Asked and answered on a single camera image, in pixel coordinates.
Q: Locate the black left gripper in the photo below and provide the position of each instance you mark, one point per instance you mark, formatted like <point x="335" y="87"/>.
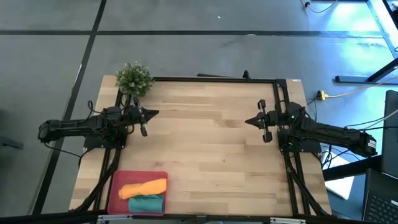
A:
<point x="135" y="115"/>

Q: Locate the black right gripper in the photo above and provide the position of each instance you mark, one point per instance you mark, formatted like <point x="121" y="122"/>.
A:
<point x="272" y="118"/>

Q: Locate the orange microfiber towel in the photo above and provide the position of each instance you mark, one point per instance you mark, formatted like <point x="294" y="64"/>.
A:
<point x="146" y="188"/>

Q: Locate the teal microfiber towel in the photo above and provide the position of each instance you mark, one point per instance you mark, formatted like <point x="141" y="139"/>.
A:
<point x="146" y="204"/>

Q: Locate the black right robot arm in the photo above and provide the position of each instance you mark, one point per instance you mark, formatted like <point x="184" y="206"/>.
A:
<point x="329" y="133"/>

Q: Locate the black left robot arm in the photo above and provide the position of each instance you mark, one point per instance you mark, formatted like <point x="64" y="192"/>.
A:
<point x="71" y="127"/>

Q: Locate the pink plastic basket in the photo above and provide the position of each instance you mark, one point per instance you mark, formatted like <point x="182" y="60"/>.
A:
<point x="124" y="177"/>

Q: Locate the green potted plant black pot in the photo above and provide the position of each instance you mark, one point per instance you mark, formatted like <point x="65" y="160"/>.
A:
<point x="134" y="79"/>

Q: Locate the black desk leg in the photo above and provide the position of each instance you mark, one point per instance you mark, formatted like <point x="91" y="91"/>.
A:
<point x="351" y="79"/>

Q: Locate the black desk crossbar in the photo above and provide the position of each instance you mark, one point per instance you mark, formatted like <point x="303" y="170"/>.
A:
<point x="351" y="169"/>

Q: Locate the white sheet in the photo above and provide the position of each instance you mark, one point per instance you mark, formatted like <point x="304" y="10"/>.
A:
<point x="342" y="186"/>

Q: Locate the dark floor object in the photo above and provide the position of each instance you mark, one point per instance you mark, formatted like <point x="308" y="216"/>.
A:
<point x="9" y="143"/>

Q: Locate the black laptop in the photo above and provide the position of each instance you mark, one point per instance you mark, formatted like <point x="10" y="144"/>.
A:
<point x="382" y="202"/>

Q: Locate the black aluminium table frame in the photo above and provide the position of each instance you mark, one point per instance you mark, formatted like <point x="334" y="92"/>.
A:
<point x="217" y="79"/>

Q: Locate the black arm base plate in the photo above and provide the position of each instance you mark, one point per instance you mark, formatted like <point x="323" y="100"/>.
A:
<point x="93" y="144"/>
<point x="311" y="148"/>

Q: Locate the black camera rig frame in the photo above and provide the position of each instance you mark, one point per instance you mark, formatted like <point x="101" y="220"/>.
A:
<point x="37" y="220"/>

